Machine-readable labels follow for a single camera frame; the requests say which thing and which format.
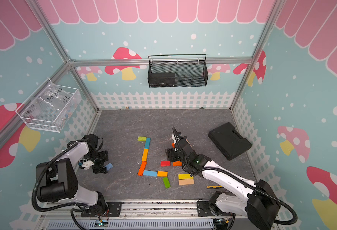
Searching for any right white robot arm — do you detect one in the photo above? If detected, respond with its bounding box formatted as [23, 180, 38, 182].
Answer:
[166, 127, 298, 230]

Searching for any orange long block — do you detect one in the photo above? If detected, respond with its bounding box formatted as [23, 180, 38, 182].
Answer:
[137, 161, 146, 176]

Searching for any light blue block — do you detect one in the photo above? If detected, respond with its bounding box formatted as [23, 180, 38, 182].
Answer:
[105, 163, 113, 171]

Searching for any red block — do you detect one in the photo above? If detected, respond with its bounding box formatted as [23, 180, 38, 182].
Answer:
[160, 161, 171, 167]

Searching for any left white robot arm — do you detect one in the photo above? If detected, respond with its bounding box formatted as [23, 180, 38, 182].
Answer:
[31, 134, 109, 216]

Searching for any tan flat block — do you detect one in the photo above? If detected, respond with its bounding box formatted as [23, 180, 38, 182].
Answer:
[179, 179, 194, 186]

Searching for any yellow-green flat block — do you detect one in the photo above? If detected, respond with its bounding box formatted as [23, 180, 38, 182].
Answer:
[178, 173, 193, 180]

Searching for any black wire mesh basket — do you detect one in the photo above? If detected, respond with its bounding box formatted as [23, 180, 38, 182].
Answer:
[147, 54, 209, 88]

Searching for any black plastic tool case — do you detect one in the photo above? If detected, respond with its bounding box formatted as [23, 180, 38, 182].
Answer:
[208, 122, 252, 161]

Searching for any black box in basket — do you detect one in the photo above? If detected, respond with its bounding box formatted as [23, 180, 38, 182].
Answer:
[148, 72, 176, 88]

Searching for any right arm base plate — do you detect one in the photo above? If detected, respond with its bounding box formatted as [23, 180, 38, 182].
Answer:
[196, 199, 233, 217]

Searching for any teal long block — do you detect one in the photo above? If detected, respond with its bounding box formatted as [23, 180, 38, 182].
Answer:
[145, 138, 151, 149]

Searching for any clear plastic wall bin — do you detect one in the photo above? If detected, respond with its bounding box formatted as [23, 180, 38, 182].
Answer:
[16, 79, 82, 133]

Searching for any blue long block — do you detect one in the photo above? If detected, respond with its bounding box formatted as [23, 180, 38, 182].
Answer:
[143, 170, 158, 177]

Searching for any green circuit board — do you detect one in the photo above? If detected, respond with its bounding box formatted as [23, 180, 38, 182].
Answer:
[95, 220, 109, 228]

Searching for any lime green small block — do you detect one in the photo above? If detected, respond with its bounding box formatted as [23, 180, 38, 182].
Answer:
[137, 137, 147, 142]

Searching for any small orange-yellow block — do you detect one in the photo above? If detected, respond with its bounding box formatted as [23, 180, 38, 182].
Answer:
[157, 171, 168, 177]

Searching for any yellow-orange long block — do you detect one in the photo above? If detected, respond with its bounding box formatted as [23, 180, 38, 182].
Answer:
[142, 149, 149, 162]

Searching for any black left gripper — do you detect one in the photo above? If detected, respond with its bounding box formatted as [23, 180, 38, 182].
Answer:
[83, 149, 109, 173]

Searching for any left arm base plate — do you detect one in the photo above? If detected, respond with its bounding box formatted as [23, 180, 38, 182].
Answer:
[81, 202, 122, 218]

